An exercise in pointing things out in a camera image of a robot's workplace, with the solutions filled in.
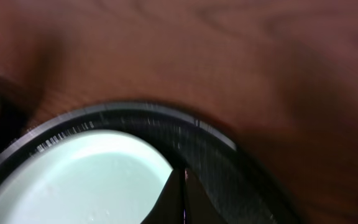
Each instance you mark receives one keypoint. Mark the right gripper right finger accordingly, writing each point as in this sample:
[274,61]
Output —
[198,207]

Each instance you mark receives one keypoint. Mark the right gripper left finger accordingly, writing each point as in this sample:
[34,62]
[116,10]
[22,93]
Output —
[169,207]

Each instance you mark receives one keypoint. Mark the black round tray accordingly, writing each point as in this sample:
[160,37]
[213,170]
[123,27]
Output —
[239,188]

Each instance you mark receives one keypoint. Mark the lower light blue plate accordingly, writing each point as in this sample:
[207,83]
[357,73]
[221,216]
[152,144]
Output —
[94,177]

